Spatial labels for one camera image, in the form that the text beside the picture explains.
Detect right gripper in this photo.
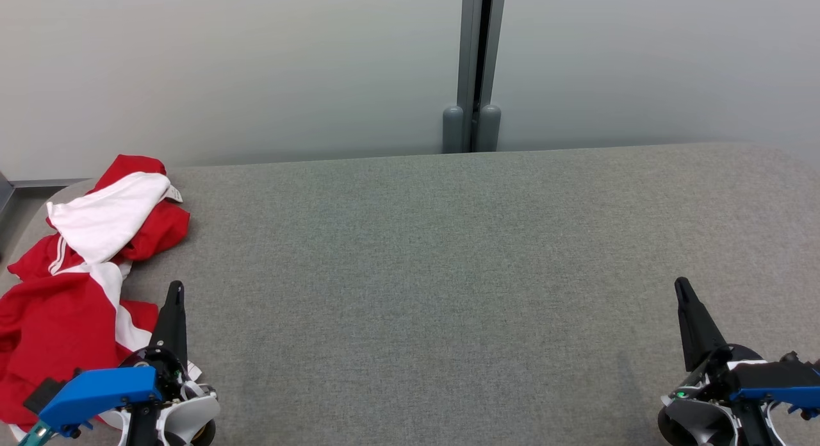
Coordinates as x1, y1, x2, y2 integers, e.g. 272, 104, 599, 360
658, 277, 790, 446

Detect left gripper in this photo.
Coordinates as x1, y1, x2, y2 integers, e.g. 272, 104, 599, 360
120, 280, 222, 446

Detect red jersey white sleeves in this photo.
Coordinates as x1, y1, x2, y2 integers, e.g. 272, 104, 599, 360
6, 154, 192, 283

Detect red shorts white trim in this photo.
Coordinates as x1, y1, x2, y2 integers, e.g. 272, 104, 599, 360
0, 260, 202, 434

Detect grey fabric sofa surface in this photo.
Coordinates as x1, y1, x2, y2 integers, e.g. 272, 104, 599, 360
0, 142, 820, 446

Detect blue right camera mount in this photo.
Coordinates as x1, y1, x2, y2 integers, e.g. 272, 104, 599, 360
730, 385, 820, 422

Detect teal left cable connector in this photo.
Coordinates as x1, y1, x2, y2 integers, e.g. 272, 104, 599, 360
18, 420, 55, 446

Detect grey metal floor rail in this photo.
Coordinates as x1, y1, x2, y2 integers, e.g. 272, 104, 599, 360
0, 172, 88, 219

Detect grey cylindrical post foot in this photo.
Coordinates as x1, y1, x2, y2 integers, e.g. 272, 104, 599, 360
442, 105, 464, 154
475, 104, 502, 153

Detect grey partition post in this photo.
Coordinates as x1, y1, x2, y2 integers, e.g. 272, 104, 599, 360
456, 0, 507, 153

